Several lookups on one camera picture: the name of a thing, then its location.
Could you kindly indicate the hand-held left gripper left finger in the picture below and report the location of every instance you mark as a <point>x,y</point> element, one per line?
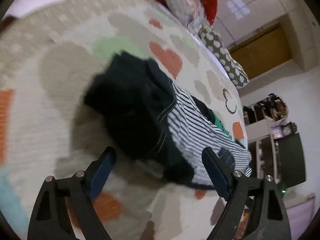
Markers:
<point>102,173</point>

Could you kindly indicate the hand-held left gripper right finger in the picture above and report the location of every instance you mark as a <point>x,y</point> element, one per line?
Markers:
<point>215,175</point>

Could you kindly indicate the dark denim striped pants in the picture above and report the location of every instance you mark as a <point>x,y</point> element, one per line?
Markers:
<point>130,110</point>

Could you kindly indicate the cluttered white shelf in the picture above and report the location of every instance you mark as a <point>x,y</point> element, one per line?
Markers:
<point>265,127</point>

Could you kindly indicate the black appliance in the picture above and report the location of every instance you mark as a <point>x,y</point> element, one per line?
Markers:
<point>291,160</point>

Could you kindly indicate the heart print blanket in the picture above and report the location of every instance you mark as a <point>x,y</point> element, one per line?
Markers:
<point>50,80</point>

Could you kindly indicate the polka dot pillow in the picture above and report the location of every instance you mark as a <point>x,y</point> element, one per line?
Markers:
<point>220,52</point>

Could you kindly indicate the wooden door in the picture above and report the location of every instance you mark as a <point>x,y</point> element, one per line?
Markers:
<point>262,52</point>

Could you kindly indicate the red pillow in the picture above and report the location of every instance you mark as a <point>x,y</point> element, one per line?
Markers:
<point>208,0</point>

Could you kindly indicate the grey patterned pillow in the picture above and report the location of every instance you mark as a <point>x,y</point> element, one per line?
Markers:
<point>180,2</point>

